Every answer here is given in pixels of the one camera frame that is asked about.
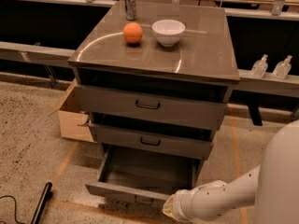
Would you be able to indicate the grey metal rail frame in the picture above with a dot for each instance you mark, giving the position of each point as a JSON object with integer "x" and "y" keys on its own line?
{"x": 58, "y": 57}

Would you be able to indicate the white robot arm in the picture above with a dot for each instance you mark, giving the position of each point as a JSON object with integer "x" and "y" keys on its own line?
{"x": 272, "y": 188}

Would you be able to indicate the brown cardboard box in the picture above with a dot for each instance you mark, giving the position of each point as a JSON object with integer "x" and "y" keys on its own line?
{"x": 73, "y": 121}

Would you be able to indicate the grey bottom drawer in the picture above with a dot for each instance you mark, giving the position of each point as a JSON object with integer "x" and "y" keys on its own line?
{"x": 143, "y": 177}

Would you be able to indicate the left clear sanitizer bottle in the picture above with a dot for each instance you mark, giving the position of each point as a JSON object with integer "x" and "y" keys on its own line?
{"x": 259, "y": 68}

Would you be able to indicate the grey middle drawer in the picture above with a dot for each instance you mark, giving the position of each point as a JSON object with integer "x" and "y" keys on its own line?
{"x": 152, "y": 136}

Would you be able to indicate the orange ball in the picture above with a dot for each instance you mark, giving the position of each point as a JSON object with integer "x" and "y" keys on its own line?
{"x": 132, "y": 33}

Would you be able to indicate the white bowl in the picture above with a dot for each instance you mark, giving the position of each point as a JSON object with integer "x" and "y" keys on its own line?
{"x": 168, "y": 32}

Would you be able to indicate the grey top drawer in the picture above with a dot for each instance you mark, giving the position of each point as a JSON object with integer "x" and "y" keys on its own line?
{"x": 134, "y": 105}

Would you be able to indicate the black pole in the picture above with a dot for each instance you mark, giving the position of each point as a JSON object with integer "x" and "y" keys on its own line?
{"x": 45, "y": 195}

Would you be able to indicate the yellowish foam gripper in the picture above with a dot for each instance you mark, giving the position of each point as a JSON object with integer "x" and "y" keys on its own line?
{"x": 184, "y": 203}

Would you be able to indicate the grey drawer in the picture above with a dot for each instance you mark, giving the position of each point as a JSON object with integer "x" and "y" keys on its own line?
{"x": 134, "y": 105}
{"x": 143, "y": 177}
{"x": 152, "y": 136}

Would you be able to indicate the grey metal drawer cabinet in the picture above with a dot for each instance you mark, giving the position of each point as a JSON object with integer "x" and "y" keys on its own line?
{"x": 200, "y": 67}

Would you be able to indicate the silver metal can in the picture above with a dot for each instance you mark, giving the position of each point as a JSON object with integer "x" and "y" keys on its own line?
{"x": 130, "y": 9}

